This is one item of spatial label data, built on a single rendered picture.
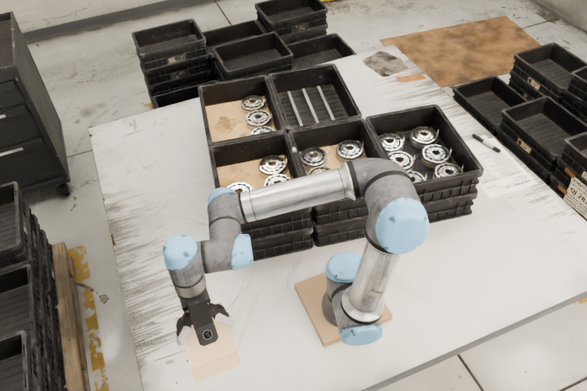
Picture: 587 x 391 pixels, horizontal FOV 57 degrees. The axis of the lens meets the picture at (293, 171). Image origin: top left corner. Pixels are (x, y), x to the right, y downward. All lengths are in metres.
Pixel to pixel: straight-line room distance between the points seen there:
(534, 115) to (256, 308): 1.95
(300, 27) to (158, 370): 2.40
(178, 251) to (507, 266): 1.17
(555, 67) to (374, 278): 2.48
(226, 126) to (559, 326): 1.71
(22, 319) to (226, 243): 1.38
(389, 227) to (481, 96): 2.33
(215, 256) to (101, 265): 1.82
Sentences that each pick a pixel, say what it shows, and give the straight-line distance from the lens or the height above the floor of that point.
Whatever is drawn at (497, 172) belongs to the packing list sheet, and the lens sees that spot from 2.29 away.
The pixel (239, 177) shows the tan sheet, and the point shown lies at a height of 0.83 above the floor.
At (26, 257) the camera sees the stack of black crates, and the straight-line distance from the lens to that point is 2.49.
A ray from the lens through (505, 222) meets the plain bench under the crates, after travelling 2.11.
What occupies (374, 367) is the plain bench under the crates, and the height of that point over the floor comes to 0.70.
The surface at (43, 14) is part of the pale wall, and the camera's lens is 5.03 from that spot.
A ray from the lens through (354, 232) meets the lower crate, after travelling 1.93.
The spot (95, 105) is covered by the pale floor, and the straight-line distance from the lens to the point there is 4.09.
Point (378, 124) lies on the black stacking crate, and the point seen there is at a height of 0.89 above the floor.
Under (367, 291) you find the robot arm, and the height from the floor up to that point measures 1.07.
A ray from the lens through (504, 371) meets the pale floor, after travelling 2.59.
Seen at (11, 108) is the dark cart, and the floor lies 0.67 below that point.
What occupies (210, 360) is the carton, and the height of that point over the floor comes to 0.98.
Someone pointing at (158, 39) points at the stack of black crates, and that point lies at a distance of 3.62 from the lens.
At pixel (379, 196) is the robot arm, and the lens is 1.21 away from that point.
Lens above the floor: 2.22
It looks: 44 degrees down
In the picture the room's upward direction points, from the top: 4 degrees counter-clockwise
